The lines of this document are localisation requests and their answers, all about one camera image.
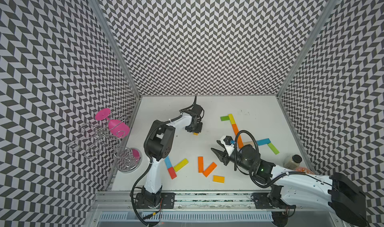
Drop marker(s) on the yellow-orange bottom block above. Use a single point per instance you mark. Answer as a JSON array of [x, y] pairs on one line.
[[219, 179]]

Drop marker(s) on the orange diagonal block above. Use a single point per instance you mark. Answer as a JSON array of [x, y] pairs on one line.
[[209, 169]]

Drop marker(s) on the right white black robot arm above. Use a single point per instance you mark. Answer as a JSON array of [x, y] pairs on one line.
[[287, 190]]

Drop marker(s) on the silver wire glass rack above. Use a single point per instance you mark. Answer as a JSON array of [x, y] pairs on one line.
[[94, 138]]

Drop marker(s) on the aluminium mounting rail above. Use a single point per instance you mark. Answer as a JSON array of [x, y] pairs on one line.
[[187, 200]]

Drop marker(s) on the red small block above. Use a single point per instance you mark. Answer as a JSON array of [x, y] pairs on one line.
[[172, 173]]

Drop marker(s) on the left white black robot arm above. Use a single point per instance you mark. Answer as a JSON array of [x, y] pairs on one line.
[[146, 192]]

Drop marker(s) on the orange vertical block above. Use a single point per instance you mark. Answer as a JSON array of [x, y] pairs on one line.
[[200, 164]]

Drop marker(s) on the yellow-green long block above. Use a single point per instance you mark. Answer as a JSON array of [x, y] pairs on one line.
[[180, 165]]

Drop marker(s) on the yellow block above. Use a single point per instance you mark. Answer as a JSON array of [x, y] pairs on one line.
[[232, 120]]

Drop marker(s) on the green long block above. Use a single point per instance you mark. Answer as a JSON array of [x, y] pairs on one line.
[[273, 148]]

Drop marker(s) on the pink plastic wine glass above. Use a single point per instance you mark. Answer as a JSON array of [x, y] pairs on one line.
[[116, 127]]

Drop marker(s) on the teal block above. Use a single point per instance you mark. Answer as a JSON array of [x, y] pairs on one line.
[[263, 142]]

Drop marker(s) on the natural wood block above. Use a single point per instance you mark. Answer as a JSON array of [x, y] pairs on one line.
[[249, 143]]

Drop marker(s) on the green small block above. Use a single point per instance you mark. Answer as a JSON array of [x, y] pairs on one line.
[[224, 118]]

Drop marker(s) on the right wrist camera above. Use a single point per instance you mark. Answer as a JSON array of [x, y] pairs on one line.
[[228, 143]]

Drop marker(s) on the orange patterned bowl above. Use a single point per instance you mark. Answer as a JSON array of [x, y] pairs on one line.
[[304, 170]]

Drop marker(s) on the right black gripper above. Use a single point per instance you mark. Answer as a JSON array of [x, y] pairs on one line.
[[220, 155]]

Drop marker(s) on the blue small block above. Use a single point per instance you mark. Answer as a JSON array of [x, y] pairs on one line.
[[168, 162]]

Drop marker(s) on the small dark lidded jar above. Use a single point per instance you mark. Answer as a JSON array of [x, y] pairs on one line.
[[292, 162]]

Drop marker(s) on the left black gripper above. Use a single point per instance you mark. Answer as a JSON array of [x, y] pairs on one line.
[[198, 130]]

